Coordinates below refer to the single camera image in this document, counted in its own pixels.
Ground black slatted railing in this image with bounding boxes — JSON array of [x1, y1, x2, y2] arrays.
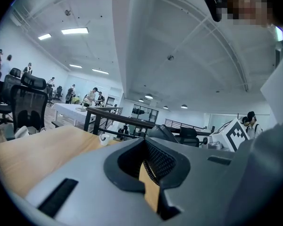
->
[[165, 118, 208, 130]]

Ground black head-mounted camera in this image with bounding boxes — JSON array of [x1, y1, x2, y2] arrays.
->
[[203, 0, 224, 23]]

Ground ceiling strip lights group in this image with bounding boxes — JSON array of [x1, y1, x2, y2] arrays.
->
[[37, 27, 109, 75]]

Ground black mesh office chair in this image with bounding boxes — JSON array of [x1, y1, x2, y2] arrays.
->
[[55, 85, 64, 101], [10, 72, 49, 138], [0, 67, 22, 128]]

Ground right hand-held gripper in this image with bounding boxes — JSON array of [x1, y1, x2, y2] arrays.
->
[[176, 118, 250, 152]]

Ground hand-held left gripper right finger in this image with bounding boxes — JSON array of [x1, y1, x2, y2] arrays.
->
[[143, 137, 236, 226]]

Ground person's head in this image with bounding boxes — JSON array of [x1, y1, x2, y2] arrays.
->
[[223, 0, 274, 28]]

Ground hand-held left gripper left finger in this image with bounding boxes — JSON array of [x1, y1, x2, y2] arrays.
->
[[25, 137, 165, 226]]

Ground black framed window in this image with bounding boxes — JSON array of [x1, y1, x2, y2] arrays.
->
[[131, 104, 159, 122]]

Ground person's white striped shirt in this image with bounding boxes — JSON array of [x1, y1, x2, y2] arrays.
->
[[260, 41, 283, 127]]

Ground white mug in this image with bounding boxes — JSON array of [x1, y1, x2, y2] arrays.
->
[[99, 133, 114, 147]]

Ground white gridded table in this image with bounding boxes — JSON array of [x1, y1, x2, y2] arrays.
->
[[51, 102, 97, 127]]

